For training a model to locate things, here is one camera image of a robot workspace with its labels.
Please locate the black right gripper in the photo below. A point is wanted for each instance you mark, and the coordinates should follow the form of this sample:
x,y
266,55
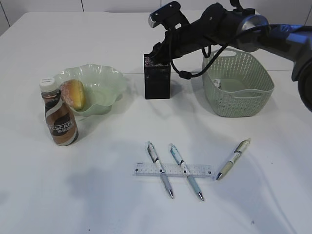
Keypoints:
x,y
215,26

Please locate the pink paper ball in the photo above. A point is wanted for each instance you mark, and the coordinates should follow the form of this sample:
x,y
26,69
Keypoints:
x,y
217,83

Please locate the clear plastic ruler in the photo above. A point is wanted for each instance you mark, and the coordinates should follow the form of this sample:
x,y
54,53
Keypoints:
x,y
173,170

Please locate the sugared bread roll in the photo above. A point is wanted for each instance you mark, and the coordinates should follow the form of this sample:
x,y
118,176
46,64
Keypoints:
x,y
72,92

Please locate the Nescafe coffee bottle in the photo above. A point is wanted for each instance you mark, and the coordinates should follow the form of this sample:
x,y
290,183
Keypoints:
x,y
59,117

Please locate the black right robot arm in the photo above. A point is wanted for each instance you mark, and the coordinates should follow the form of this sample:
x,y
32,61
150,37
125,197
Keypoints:
x,y
240,28

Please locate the green plastic woven basket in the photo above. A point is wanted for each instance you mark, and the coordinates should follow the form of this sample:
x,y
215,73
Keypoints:
x,y
246,86

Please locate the black mesh pen holder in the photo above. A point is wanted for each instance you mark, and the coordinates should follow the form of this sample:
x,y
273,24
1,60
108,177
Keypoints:
x,y
157,79

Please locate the green wavy glass plate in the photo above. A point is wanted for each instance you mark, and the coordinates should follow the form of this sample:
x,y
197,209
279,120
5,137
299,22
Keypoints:
x,y
103,86

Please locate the blue grey pen middle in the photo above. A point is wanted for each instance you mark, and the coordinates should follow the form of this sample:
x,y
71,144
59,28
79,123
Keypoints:
x,y
181,163

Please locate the grey pen left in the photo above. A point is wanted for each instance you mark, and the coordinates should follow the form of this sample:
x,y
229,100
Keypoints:
x,y
163,175

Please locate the cream pen right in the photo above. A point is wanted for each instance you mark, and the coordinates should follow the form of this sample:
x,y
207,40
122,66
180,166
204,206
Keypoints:
x,y
242,146

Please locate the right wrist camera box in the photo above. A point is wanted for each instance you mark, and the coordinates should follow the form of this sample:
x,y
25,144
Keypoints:
x,y
169,16

